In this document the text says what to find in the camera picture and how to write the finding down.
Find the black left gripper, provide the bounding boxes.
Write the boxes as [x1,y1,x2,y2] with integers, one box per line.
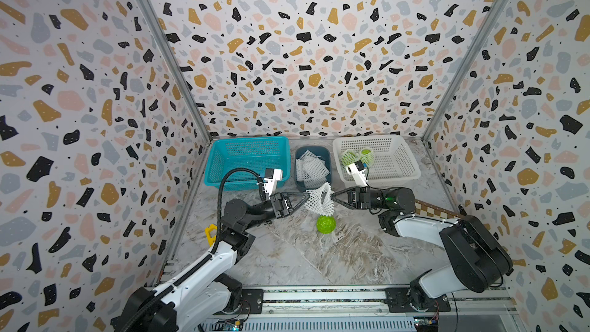
[242,196,308,235]

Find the green custard apple dark spots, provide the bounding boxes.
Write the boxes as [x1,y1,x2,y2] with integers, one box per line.
[316,216,336,235]

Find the white foam net sleeve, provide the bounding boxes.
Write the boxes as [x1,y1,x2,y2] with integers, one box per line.
[304,182,334,217]
[340,148,360,168]
[357,147,376,168]

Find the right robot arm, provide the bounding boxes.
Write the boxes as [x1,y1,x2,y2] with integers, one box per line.
[330,187,513,312]

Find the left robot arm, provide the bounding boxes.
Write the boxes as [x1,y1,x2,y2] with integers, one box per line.
[115,192,310,331]

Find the white foam nets pile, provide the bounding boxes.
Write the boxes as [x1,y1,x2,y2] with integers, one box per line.
[295,149,330,190]

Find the dark blue net bin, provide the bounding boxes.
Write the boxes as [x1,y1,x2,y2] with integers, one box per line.
[294,146,332,192]

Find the teal plastic basket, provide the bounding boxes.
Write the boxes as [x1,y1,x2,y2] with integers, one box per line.
[204,136,291,188]

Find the white plastic basket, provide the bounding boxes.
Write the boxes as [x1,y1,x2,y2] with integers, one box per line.
[333,135,421,188]

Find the wooden chessboard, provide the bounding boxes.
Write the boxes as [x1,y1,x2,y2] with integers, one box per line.
[415,199,462,220]

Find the yellow triangular plastic block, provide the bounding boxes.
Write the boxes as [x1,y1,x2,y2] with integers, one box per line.
[204,224,218,247]

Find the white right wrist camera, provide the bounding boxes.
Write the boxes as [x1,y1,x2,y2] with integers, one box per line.
[346,160,369,187]

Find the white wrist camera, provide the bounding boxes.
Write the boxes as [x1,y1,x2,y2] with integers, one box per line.
[346,160,369,187]
[263,168,283,196]

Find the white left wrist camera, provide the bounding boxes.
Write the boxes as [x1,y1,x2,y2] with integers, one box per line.
[263,168,283,196]

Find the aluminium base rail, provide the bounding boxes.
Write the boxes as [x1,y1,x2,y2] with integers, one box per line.
[137,283,522,332]

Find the black corrugated cable conduit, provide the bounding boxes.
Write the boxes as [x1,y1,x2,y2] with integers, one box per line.
[114,167,266,332]

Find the aluminium corner post left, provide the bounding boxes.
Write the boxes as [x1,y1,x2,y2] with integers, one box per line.
[136,0,212,144]

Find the aluminium corner post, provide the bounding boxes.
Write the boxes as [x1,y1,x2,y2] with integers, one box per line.
[421,0,509,144]
[136,0,212,144]

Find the aluminium corner post right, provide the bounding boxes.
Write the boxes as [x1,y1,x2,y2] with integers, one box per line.
[421,0,509,144]

